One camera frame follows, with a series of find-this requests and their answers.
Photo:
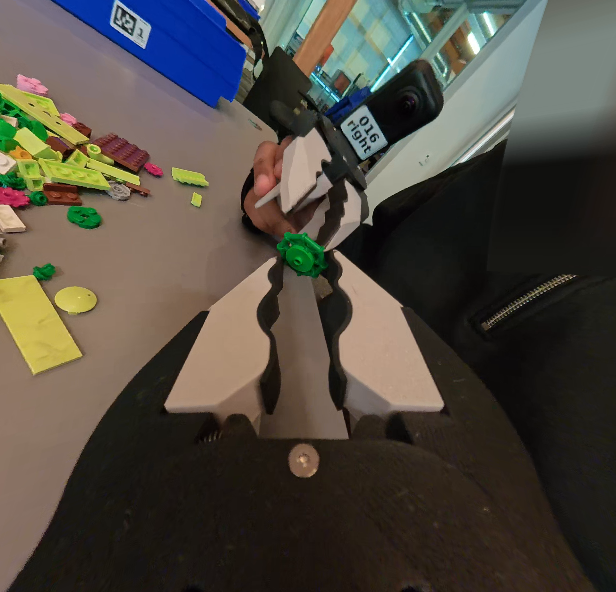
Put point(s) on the green round plate piece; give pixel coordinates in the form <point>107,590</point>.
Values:
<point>84,217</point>

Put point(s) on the magenta gear flower piece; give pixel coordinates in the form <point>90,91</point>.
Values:
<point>153,169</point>

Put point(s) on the small green leaf piece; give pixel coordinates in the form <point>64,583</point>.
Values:
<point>44,271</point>

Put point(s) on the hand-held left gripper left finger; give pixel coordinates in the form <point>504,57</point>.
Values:
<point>221,361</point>

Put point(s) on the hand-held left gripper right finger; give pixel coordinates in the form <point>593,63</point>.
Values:
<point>390,356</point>

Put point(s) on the dark maroon studded plate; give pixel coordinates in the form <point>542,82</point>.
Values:
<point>122,152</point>

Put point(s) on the pile of colourful toy bricks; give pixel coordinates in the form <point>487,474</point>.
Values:
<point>72,173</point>

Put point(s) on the person's right hand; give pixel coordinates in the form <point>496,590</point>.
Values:
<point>267,178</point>

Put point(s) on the blue storage bin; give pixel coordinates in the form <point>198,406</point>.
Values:
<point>168,39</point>

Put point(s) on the lime round dome piece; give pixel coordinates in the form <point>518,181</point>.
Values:
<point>74,299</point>

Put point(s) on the person's right forearm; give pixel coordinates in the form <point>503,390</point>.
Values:
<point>433,217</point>

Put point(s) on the lime studded brick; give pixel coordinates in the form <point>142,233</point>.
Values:
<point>188,176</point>

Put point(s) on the wooden beam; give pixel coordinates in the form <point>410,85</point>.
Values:
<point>332,19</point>

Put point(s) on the long lime flat tile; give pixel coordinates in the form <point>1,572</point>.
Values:
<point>38,322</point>

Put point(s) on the green spoked wheel piece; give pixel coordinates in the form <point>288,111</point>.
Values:
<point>301,257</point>

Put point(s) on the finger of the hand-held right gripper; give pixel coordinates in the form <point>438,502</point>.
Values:
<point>353,212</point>
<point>303,178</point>

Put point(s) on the tiny lime brick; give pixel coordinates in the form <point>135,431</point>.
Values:
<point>196,200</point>

